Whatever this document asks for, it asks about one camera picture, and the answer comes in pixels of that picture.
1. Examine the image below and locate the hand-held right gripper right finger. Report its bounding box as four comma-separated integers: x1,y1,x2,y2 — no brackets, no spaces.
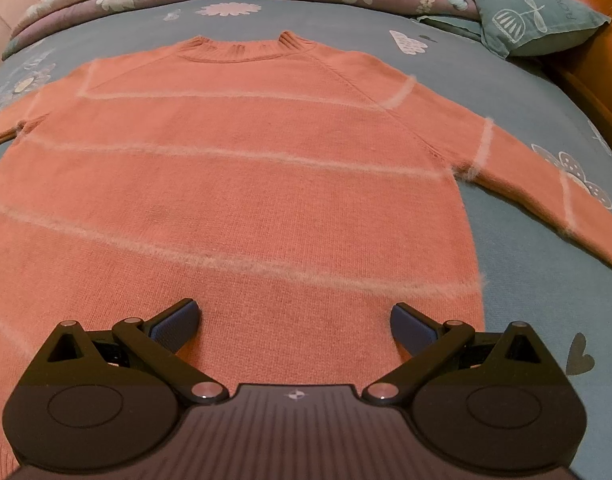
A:
361,301,562,406

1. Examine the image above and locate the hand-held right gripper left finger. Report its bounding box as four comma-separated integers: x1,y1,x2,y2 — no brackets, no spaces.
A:
33,297,232,406

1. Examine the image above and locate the orange striped knit sweater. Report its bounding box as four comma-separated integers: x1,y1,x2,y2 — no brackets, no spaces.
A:
0,30,612,476

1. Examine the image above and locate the flat blue pillow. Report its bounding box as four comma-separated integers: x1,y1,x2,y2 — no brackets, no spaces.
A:
417,10,484,41

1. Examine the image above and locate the wooden headboard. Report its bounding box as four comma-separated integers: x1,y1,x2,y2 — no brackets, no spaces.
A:
511,0,612,161

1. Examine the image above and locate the blue printed pillow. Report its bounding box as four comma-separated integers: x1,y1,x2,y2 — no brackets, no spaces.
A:
458,0,612,61

